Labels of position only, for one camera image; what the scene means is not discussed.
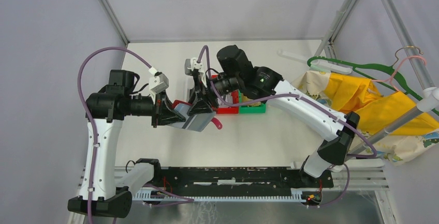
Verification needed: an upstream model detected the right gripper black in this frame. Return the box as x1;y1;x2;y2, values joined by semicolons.
187;71;242;116

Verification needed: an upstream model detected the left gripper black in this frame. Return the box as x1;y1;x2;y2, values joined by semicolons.
125;88;186;127

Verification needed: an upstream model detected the red leather card holder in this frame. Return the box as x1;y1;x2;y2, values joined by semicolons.
169;100;223;132

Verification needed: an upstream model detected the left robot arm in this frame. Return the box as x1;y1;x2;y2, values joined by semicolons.
67;70;186;218

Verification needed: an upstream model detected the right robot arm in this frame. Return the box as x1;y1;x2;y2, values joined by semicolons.
184;45;359;187

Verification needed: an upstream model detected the white plastic bin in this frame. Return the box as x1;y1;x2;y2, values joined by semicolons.
183;76;195;102

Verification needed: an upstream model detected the red plastic bin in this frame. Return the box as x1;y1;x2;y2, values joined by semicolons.
212;74;239;114

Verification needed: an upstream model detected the green plastic bin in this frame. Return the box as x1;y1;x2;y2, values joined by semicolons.
239;92;266;114

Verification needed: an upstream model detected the yellow patterned cloth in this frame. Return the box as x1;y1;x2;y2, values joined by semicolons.
291;70;439;167

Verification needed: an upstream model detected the pink clothes hanger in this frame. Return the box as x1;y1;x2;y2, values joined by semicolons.
372;46;427;84

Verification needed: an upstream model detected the green clothes hanger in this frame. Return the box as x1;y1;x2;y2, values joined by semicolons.
306;56;424;101

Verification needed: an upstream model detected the white hanger rack stand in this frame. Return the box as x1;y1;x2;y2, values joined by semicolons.
277;48;439;172

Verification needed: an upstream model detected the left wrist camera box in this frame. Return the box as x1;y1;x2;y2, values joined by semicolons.
149;67;169;97

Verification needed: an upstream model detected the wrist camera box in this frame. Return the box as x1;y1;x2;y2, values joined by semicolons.
149;67;169;97
184;57;206;79

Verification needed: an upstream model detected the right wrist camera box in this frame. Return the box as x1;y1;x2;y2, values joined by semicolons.
184;57;206;79

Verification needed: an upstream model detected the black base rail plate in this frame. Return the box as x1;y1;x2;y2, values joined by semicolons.
149;167;334;197

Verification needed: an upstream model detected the white cable duct strip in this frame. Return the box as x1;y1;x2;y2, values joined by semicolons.
133;188;306;203

